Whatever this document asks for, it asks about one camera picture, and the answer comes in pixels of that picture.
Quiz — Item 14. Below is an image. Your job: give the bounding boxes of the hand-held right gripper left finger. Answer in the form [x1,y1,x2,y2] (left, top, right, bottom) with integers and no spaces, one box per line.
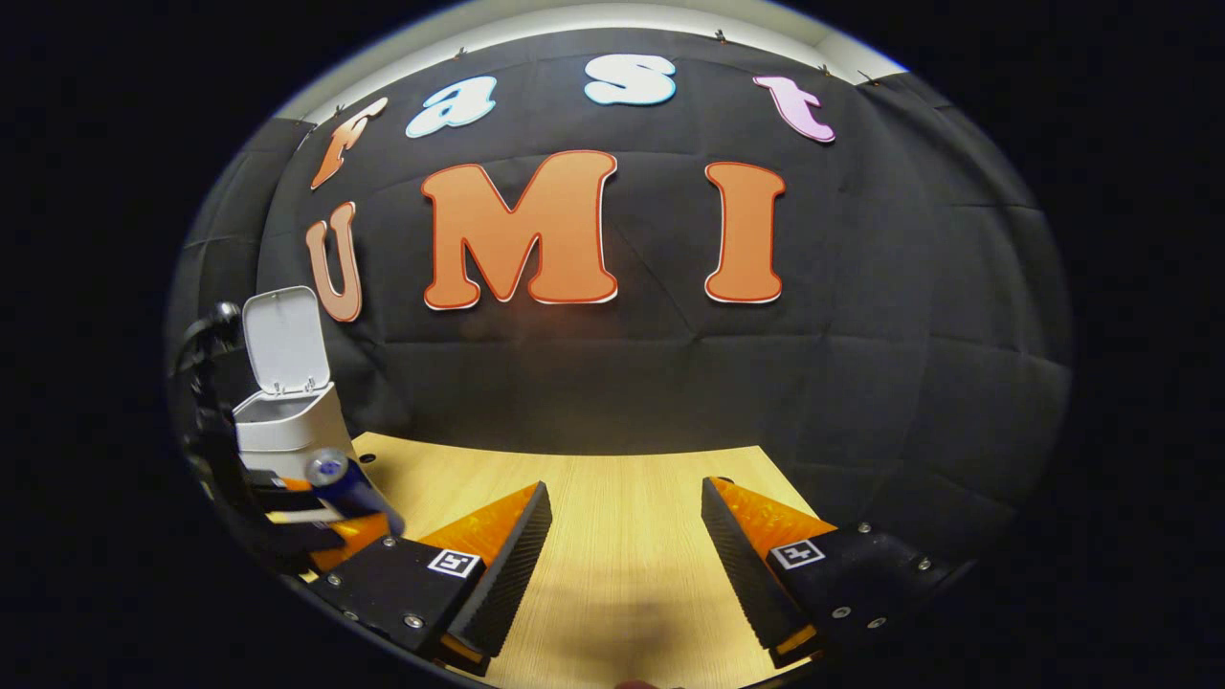
[304,481,554,678]

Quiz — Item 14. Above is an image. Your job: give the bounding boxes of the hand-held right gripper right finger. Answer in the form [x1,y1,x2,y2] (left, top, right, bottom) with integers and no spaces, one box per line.
[702,477,979,671]

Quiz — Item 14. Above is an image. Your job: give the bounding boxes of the blue pop can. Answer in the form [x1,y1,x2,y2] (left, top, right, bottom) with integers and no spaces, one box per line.
[304,448,407,537]

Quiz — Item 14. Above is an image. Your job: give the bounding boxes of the white desktop garbage bin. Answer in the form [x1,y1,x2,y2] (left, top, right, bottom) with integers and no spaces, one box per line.
[233,285,363,484]

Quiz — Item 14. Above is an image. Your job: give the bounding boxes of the wooden desktop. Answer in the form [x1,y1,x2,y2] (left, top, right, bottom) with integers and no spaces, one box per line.
[297,431,843,689]

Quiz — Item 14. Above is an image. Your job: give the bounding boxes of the black backdrop cloth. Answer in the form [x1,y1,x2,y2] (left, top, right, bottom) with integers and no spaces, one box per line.
[167,27,1075,556]

